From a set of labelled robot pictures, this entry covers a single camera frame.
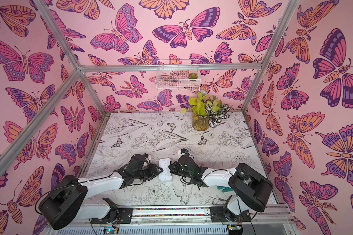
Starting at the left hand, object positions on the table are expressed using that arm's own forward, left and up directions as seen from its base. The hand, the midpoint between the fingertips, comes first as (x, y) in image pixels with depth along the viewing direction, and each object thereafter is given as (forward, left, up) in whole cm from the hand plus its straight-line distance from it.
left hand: (163, 170), depth 85 cm
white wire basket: (+52, -8, +30) cm, 61 cm away
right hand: (+2, -3, +3) cm, 4 cm away
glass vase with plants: (+28, -26, +21) cm, 43 cm away
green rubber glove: (-9, -36, -3) cm, 37 cm away
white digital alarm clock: (-3, -2, 0) cm, 3 cm away
